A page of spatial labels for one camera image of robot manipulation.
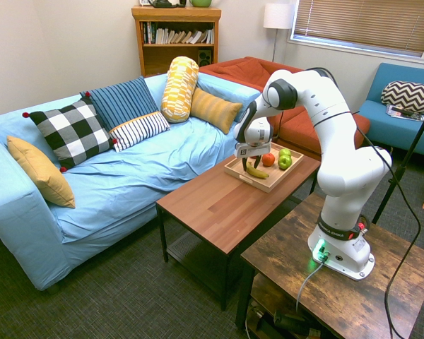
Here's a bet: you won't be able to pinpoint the wooden window blinds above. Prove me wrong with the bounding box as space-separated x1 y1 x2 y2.
291 0 424 59

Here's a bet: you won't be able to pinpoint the plain mustard yellow pillow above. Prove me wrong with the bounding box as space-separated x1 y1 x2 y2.
6 136 76 209

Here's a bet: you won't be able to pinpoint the wooden bookshelf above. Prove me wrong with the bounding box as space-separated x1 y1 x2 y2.
131 6 223 78

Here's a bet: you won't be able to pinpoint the yellow white patterned bolster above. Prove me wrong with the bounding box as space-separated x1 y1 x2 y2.
160 56 200 124

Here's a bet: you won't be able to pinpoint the black white chevron pillow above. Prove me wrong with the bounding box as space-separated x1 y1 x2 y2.
380 80 424 119

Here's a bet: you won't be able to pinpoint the light wooden tray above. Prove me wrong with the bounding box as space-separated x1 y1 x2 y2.
223 142 305 194

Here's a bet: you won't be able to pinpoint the light blue covered sofa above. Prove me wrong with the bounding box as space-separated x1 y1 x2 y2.
0 72 262 292

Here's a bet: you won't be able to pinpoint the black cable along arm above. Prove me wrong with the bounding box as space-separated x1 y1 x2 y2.
303 66 423 339

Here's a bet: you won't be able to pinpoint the blue striped pillow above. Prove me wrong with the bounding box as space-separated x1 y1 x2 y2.
79 76 160 133

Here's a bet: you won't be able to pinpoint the black camera stand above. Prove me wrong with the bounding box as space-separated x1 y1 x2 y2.
371 95 424 225

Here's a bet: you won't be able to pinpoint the gold striped pillow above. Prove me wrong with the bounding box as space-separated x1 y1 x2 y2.
189 87 244 135

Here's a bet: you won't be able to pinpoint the teal blue sofa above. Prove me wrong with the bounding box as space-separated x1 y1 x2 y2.
357 62 424 160

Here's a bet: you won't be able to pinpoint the white navy striped pillow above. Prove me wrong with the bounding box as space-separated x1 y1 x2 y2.
108 111 171 153

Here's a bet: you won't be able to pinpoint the white shade floor lamp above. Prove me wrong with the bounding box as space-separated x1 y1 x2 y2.
263 3 296 64

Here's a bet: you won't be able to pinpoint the dark rustic wooden stand table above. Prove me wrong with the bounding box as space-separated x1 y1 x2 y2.
235 193 424 339

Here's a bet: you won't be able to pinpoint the yellow banana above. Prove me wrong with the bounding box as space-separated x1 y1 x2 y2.
246 165 271 179

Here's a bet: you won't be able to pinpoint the black device under table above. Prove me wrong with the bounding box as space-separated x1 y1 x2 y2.
272 309 314 331

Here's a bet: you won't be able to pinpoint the magazine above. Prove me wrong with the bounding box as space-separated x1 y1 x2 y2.
385 105 424 122

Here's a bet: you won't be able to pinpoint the black white checkered pillow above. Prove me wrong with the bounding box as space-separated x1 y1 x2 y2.
22 91 119 174

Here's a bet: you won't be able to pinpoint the grey base cable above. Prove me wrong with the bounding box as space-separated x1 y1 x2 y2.
295 259 326 314

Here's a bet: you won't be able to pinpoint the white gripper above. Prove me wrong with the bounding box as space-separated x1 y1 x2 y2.
232 138 273 174

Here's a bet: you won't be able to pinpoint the orange red sofa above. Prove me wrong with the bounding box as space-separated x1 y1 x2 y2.
199 56 371 162

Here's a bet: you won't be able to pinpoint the black object on shelf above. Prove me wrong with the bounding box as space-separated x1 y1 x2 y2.
151 0 187 9

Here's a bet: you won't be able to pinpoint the small black speaker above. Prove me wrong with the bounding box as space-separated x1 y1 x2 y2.
197 49 213 68

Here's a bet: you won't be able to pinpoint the reddish wooden coffee table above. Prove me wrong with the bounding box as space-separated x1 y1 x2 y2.
155 141 322 311

